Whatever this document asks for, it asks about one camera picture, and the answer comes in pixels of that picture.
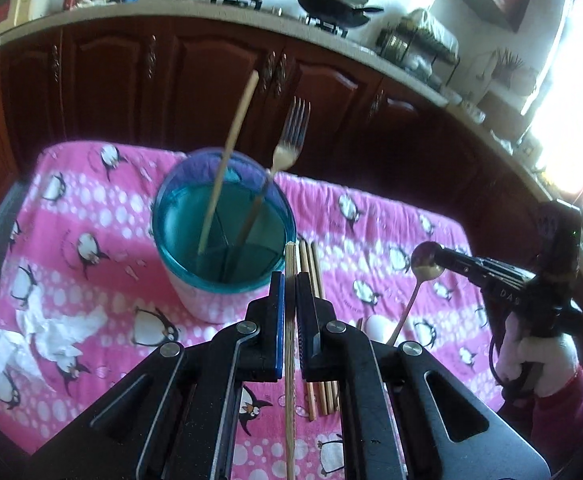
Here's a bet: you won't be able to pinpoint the metal spoon wooden handle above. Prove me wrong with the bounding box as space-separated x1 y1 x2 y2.
387 242 443 347

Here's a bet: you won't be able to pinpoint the white plastic rice paddle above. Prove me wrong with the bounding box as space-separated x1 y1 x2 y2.
362 314 399 346

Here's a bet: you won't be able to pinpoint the light bamboo chopstick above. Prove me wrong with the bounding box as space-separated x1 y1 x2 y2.
297 240 320 422
284 242 297 480
197 70 260 256
310 239 335 417

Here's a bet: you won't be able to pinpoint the metal fork wooden handle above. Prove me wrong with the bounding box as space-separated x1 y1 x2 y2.
226 96 312 278

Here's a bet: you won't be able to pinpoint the red sleeve forearm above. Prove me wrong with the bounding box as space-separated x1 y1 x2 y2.
531 365 583 469

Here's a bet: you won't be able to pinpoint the right hand white glove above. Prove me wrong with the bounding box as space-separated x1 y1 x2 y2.
495 312 580 398

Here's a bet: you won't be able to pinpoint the patterned ceramic bowl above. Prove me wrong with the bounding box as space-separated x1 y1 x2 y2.
459 100 487 125

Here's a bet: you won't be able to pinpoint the crumpled white tissue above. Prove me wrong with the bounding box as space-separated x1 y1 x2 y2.
0 297 108 382

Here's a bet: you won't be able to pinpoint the white utensil holder blue rim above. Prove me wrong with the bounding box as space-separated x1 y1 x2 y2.
152 148 297 324

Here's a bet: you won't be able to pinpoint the pink penguin tablecloth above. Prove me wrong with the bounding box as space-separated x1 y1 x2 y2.
0 142 503 455

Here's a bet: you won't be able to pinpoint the black dish drying rack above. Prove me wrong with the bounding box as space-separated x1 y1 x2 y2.
375 9 461 79

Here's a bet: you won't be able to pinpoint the gas stove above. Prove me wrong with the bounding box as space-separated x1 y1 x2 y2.
210 0 352 36

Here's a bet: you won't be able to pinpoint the black wok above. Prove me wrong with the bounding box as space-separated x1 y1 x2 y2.
298 0 385 28

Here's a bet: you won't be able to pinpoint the dark wooden base cabinets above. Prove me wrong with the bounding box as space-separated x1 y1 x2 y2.
0 15 547 266

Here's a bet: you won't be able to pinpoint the wall chopstick holder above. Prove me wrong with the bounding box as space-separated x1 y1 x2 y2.
491 48 525 88

